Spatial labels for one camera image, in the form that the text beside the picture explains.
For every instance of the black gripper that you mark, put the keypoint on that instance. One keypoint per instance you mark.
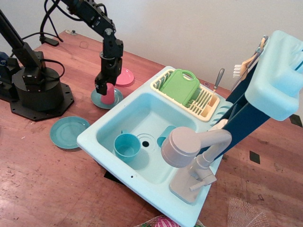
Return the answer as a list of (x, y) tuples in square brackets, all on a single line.
[(110, 70)]

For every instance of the pink plastic cup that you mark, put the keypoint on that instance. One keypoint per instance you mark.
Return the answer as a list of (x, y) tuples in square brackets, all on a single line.
[(109, 97)]

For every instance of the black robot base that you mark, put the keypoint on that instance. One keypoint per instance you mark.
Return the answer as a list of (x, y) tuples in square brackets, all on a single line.
[(41, 94)]

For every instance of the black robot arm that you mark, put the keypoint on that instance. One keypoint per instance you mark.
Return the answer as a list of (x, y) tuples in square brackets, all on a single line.
[(90, 13)]

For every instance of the teal saucer under cup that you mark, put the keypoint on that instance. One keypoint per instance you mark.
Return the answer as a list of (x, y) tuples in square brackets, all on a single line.
[(95, 97)]

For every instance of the teal plate near sink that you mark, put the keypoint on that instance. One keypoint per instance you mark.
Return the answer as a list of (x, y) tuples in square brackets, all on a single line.
[(65, 131)]

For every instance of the teal cup lying down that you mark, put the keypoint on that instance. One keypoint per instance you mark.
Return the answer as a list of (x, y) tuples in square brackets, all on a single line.
[(164, 135)]

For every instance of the pink plastic plate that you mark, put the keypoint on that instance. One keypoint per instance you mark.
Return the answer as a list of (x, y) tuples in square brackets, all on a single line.
[(125, 79)]

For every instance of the green cutting board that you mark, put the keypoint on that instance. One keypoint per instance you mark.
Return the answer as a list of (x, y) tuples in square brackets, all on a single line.
[(180, 86)]

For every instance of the cream dish rack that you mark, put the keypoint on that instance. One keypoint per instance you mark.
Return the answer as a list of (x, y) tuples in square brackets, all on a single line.
[(201, 105)]

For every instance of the grey toy faucet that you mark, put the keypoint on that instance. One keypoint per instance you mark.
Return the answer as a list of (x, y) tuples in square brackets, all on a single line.
[(192, 153)]

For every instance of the blue clamp device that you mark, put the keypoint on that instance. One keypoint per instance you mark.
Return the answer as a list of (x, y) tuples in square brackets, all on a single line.
[(8, 67)]

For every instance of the white dish brush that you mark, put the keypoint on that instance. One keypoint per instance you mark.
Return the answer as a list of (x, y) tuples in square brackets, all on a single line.
[(236, 76)]

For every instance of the dark blue shelf posts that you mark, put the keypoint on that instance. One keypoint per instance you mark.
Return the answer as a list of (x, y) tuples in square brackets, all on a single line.
[(243, 118)]

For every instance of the pink ball in net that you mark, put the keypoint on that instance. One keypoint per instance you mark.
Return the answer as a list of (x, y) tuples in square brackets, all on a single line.
[(165, 222)]

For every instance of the light blue upper shelf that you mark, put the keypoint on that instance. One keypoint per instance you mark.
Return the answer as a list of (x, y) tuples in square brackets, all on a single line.
[(278, 77)]

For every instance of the white mesh net bag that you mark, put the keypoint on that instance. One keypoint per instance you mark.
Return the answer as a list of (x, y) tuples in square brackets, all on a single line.
[(243, 214)]

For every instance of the teal cup with handle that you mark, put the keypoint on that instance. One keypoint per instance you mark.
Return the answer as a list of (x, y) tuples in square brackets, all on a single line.
[(126, 146)]

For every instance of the grey handled utensil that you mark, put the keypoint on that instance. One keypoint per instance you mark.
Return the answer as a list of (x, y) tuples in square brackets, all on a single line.
[(218, 79)]

